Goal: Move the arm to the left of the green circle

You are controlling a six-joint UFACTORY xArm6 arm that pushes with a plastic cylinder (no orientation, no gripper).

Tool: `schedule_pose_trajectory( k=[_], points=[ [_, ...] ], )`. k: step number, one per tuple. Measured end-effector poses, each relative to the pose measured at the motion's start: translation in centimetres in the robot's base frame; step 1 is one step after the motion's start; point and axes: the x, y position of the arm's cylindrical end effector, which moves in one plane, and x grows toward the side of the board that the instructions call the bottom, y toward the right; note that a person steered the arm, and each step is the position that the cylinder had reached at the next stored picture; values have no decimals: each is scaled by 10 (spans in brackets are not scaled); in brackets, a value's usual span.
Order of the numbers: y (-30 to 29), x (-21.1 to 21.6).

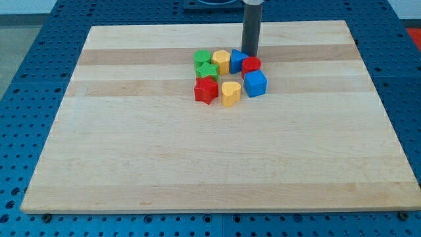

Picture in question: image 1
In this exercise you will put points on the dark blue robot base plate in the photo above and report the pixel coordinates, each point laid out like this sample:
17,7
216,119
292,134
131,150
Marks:
194,6

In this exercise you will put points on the blue cube block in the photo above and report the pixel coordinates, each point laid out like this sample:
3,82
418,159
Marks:
255,83

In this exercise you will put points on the green star block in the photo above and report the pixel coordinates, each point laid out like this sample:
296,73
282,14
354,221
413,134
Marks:
207,69

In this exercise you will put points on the red star block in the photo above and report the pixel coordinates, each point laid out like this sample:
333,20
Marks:
206,89

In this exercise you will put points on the light wooden board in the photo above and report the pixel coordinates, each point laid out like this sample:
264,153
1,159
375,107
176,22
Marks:
129,136

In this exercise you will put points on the blue triangle block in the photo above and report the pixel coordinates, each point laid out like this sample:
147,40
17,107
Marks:
236,61

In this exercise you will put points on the green cylinder block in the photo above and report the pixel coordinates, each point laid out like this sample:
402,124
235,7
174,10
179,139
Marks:
201,56

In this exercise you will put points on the yellow hexagon block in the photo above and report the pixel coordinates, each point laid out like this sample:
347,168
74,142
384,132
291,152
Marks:
221,58

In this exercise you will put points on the red cylinder block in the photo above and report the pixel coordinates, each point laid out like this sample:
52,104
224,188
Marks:
250,64

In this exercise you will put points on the yellow heart block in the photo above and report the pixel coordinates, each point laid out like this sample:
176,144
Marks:
231,93

